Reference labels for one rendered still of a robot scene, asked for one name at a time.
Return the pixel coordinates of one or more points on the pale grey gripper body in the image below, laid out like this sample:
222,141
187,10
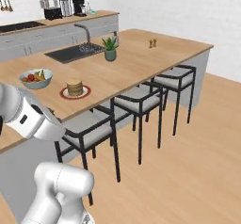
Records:
50,130

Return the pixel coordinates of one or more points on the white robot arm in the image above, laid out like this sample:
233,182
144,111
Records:
62,184

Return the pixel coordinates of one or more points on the tan pancake stack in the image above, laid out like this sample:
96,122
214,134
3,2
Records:
74,88

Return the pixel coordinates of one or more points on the red rimmed plate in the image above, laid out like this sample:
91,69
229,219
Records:
64,93

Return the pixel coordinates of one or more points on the black stool grey seat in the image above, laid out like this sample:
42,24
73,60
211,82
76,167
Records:
91,130
174,80
138,100

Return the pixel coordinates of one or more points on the pale blue fruit bowl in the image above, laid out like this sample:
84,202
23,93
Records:
39,83

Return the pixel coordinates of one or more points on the yellow banana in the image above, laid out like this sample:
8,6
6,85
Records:
40,75

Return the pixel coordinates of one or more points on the red apple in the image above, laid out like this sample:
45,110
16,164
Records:
31,77

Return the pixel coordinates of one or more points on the dark sink basin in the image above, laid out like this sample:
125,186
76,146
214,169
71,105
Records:
69,53

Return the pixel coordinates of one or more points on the grey cupboard run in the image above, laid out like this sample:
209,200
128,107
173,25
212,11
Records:
47,38

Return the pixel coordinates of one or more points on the green potted plant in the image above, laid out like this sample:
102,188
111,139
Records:
110,47

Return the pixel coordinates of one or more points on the grey sink tap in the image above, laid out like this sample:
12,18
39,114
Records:
87,33

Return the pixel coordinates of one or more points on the black hob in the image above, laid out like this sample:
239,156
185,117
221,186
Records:
19,26

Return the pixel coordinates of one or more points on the grey soap dispenser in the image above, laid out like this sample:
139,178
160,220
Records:
115,37

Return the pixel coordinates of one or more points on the small teal dish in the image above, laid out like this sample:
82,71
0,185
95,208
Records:
92,12

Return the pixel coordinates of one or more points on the black coffee machine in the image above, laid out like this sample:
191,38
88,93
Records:
78,6

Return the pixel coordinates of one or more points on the hanging kitchen tools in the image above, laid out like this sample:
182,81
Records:
6,3

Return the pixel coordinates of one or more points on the grey kitchen island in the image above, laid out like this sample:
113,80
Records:
200,77

